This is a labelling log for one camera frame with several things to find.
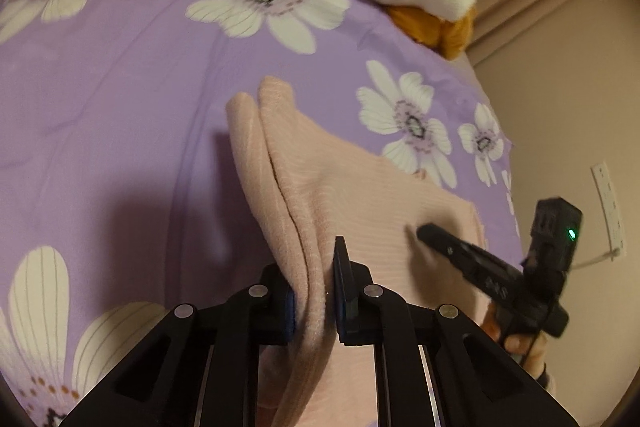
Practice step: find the person's right hand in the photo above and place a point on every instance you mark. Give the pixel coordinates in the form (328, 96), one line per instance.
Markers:
(515, 346)

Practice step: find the purple floral bed sheet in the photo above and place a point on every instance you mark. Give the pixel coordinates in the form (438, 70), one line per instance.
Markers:
(125, 107)

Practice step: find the pink ribbed sweater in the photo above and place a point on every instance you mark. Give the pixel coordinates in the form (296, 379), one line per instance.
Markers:
(340, 197)

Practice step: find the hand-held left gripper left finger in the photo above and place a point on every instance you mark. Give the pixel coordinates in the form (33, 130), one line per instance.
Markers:
(289, 317)

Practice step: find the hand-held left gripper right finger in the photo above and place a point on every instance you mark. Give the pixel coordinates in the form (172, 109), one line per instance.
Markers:
(345, 297)

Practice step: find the white wall socket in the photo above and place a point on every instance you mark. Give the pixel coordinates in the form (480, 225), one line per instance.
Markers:
(607, 202)

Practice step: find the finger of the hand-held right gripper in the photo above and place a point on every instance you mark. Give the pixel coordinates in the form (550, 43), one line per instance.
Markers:
(450, 249)

